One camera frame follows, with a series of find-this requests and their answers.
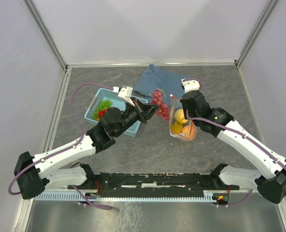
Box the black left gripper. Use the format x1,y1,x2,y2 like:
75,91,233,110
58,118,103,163
114,96,160,137

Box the purple toy grapes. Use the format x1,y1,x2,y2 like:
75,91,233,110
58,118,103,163
151,89,170,120

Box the yellow toy pear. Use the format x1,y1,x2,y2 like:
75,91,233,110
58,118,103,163
174,109,188,124

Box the clear zip bag orange zipper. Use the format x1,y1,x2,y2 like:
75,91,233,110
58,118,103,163
169,94,198,142

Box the orange-red toy peach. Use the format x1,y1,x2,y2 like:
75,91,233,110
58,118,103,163
181,124,198,141

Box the yellow toy starfruit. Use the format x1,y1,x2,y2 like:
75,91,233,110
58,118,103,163
172,121,183,134

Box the light blue plastic basket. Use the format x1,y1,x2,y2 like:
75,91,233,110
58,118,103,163
85,88,148,137

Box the green toy grapes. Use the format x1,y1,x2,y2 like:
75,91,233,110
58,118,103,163
92,100,112,121

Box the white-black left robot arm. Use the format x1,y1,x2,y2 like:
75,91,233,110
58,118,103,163
13,98,159,200

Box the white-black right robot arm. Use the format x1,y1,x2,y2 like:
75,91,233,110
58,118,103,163
181,90,286,204

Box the blue folded cloth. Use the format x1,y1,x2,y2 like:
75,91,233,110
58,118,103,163
133,64,190,108

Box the red toy strawberry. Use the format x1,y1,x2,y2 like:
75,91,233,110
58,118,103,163
97,108,108,121

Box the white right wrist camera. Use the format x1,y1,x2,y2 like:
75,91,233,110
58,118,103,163
181,78,201,93

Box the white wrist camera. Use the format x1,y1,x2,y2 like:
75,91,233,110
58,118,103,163
113,86,135,106
181,78,201,93

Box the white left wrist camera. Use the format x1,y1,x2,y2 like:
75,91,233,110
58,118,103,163
113,86,135,106

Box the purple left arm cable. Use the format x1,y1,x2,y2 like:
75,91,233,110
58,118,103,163
7,83,114,210

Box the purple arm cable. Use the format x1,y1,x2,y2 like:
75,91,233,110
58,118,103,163
180,77,286,207
7,83,114,210

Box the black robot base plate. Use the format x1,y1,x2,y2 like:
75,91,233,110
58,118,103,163
77,173,240,198

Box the light blue cable duct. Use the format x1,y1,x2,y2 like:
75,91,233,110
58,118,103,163
34,190,218,203

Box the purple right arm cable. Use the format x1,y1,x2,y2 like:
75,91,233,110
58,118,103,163
180,77,286,207

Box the aluminium frame post right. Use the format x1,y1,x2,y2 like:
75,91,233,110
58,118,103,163
235,0,279,69

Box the aluminium frame post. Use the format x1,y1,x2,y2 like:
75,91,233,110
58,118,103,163
235,0,279,69
23,0,68,70

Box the aluminium frame post left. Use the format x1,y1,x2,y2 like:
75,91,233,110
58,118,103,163
23,0,68,70

